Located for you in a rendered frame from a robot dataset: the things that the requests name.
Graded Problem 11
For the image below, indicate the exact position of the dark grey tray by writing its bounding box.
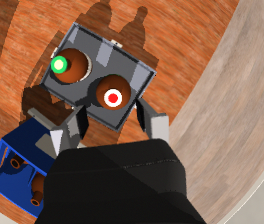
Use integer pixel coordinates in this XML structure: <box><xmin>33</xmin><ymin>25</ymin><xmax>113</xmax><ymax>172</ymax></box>
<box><xmin>39</xmin><ymin>22</ymin><xmax>157</xmax><ymax>133</ymax></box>

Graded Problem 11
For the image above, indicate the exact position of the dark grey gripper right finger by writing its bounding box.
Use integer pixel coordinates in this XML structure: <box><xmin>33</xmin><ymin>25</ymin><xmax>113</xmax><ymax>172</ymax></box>
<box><xmin>135</xmin><ymin>98</ymin><xmax>169</xmax><ymax>144</ymax></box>

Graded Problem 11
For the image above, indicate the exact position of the blue plastic crate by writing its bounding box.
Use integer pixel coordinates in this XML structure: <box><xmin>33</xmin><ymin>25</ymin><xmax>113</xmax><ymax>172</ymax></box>
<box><xmin>0</xmin><ymin>117</ymin><xmax>57</xmax><ymax>218</ymax></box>

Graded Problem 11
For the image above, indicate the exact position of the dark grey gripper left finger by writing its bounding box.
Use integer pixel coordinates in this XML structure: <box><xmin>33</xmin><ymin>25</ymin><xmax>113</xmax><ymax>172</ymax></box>
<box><xmin>50</xmin><ymin>105</ymin><xmax>89</xmax><ymax>156</ymax></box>

